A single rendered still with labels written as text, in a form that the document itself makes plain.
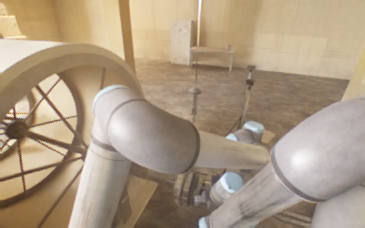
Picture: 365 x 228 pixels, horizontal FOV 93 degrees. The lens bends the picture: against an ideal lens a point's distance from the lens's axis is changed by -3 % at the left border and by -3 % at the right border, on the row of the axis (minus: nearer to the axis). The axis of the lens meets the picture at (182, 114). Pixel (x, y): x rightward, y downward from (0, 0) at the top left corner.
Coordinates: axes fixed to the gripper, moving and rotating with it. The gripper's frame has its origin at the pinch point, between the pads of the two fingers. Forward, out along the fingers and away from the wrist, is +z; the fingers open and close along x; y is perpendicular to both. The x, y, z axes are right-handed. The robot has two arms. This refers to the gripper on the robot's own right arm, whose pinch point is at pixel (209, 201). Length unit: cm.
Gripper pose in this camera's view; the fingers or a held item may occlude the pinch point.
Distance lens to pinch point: 112.3
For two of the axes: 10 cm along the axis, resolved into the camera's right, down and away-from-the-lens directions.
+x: 9.8, 0.4, 2.2
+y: 1.1, 7.8, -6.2
